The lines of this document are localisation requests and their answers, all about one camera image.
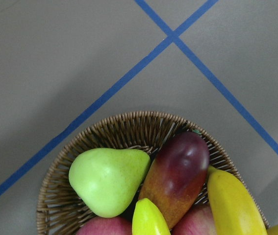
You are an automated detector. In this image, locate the red apple left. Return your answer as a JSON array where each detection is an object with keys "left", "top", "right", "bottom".
[{"left": 76, "top": 217, "right": 132, "bottom": 235}]

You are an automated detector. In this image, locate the red apple right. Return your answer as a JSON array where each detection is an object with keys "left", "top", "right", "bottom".
[{"left": 172, "top": 204, "right": 217, "bottom": 235}]

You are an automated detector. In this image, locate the greenish yellow banana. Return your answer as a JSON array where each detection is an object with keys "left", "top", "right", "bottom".
[{"left": 132, "top": 198, "right": 171, "bottom": 235}]

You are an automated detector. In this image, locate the red purple mango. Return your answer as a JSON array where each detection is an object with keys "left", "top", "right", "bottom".
[{"left": 139, "top": 132, "right": 209, "bottom": 229}]

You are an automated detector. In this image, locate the yellow curved banana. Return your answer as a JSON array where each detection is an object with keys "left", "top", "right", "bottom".
[{"left": 207, "top": 166, "right": 267, "bottom": 235}]

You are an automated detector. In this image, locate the green pear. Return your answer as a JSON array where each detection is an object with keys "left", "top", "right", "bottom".
[{"left": 69, "top": 148, "right": 151, "bottom": 218}]

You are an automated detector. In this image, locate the red apple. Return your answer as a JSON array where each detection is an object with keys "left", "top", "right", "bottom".
[
  {"left": 172, "top": 204, "right": 217, "bottom": 235},
  {"left": 76, "top": 217, "right": 132, "bottom": 235}
]

